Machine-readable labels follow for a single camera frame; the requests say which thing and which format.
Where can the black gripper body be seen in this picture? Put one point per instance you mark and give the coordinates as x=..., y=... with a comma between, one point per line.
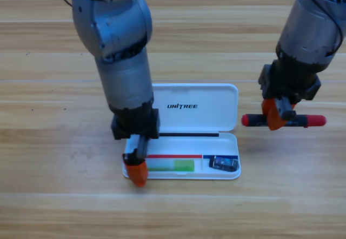
x=292, y=83
x=135, y=122

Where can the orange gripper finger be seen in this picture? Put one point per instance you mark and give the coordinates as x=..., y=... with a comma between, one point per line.
x=293, y=106
x=138, y=172
x=273, y=114

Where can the black marker with red cap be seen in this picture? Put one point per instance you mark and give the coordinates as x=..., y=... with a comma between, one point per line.
x=313, y=120

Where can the white Unitree pencil case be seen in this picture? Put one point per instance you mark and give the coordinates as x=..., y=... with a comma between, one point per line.
x=200, y=114

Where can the dark blue eraser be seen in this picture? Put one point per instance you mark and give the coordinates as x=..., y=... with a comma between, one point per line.
x=223, y=163

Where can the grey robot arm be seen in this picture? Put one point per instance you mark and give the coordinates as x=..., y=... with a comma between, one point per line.
x=121, y=74
x=305, y=33

